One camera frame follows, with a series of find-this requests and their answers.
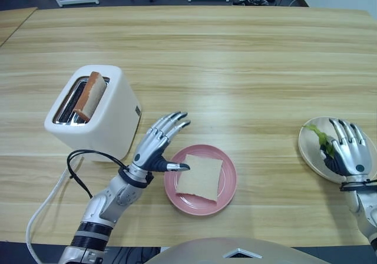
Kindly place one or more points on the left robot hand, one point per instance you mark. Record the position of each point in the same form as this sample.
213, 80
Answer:
147, 152

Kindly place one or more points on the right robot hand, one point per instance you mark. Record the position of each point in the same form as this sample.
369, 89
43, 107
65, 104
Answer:
352, 155

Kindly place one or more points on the green lettuce leaf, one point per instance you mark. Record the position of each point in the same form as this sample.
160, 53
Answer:
322, 137

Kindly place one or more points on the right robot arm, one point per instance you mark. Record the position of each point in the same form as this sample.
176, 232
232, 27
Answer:
366, 211

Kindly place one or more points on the beige plate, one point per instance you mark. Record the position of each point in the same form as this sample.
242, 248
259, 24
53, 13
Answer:
309, 146

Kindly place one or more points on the cream toaster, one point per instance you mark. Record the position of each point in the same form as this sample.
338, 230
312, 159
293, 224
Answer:
112, 122

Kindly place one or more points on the bread slice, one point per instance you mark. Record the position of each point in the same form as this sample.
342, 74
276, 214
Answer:
200, 178
91, 96

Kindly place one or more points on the pink plate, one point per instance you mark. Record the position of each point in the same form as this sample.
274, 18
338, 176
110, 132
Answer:
226, 184

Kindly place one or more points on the robot body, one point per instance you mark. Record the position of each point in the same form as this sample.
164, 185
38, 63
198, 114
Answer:
206, 252

